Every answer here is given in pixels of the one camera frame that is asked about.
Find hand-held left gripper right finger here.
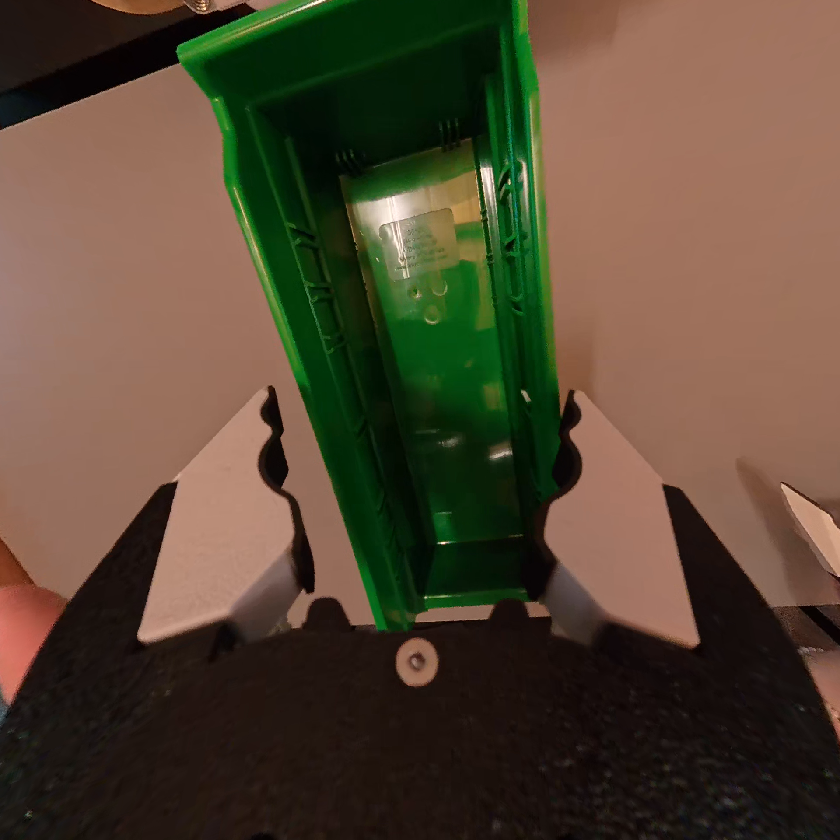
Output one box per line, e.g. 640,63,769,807
525,390,699,649

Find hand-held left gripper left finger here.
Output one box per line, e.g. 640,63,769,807
136,386,316,644

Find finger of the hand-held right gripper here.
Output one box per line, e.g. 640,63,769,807
780,482,840,578

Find green plastic bin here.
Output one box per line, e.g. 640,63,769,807
176,0,563,634

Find grey desk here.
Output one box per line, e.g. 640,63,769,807
0,0,840,618

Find person's left hand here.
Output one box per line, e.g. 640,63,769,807
0,538,68,703

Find wooden board stand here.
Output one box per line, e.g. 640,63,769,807
91,0,260,15

